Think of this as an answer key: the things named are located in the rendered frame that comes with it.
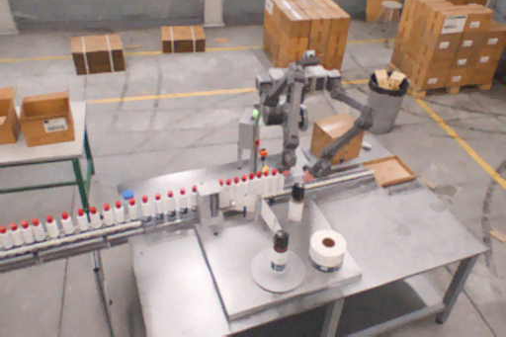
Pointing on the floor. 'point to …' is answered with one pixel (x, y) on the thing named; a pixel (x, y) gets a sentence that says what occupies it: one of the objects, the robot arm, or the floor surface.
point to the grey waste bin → (384, 116)
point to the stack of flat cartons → (97, 54)
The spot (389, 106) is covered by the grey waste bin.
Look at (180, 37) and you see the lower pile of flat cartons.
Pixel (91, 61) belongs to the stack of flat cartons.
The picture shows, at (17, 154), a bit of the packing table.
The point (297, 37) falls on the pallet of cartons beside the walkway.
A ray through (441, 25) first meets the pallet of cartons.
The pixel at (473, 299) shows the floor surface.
